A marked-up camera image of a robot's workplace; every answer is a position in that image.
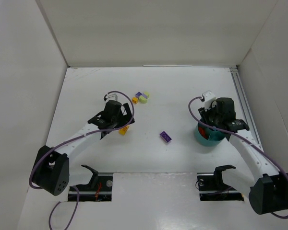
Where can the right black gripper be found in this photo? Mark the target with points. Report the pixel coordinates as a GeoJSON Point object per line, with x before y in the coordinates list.
{"type": "Point", "coordinates": [207, 117]}

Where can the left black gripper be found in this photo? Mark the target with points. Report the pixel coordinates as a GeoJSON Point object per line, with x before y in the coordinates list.
{"type": "Point", "coordinates": [127, 115]}

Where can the yellow curved lego brick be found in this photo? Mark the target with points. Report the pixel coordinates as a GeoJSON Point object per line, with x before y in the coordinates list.
{"type": "Point", "coordinates": [124, 130]}

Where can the orange yellow cube lego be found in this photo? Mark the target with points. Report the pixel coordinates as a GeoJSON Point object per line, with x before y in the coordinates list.
{"type": "Point", "coordinates": [135, 100]}

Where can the orange dish lego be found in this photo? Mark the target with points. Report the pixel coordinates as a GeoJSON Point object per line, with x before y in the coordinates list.
{"type": "Point", "coordinates": [202, 132]}

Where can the purple long lego brick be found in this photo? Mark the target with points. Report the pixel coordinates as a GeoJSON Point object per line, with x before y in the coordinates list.
{"type": "Point", "coordinates": [165, 137]}

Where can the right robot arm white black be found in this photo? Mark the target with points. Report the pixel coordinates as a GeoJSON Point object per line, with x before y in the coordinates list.
{"type": "Point", "coordinates": [267, 189]}

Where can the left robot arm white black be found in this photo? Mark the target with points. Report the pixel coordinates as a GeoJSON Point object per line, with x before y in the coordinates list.
{"type": "Point", "coordinates": [51, 169]}

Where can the teal round divided container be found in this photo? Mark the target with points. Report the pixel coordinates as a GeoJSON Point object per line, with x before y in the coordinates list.
{"type": "Point", "coordinates": [208, 137]}

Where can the light green rounded lego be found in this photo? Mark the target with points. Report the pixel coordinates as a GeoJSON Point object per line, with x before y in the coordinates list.
{"type": "Point", "coordinates": [142, 99]}

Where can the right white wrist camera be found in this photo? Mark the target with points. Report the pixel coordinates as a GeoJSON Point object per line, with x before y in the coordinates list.
{"type": "Point", "coordinates": [208, 97]}

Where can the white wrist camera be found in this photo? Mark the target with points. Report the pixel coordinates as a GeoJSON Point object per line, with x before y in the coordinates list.
{"type": "Point", "coordinates": [208, 97]}
{"type": "Point", "coordinates": [111, 96]}

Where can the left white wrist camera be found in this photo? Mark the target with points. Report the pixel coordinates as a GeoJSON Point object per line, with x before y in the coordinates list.
{"type": "Point", "coordinates": [111, 96]}

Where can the aluminium rail right side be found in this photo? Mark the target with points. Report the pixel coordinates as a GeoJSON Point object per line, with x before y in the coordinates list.
{"type": "Point", "coordinates": [247, 114]}

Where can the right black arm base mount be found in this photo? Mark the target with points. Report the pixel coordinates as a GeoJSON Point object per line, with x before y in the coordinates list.
{"type": "Point", "coordinates": [212, 188]}

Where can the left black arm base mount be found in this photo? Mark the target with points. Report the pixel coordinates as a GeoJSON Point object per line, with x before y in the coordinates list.
{"type": "Point", "coordinates": [88, 185]}

